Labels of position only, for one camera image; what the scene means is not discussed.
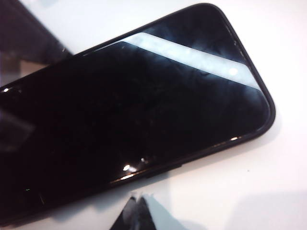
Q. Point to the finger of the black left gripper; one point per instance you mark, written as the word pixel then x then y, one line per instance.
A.
pixel 21 31

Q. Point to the black smartphone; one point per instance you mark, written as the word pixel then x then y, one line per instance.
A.
pixel 120 107

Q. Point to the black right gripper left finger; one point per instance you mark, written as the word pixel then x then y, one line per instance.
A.
pixel 130 218

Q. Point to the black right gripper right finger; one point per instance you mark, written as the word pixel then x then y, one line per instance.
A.
pixel 149 220

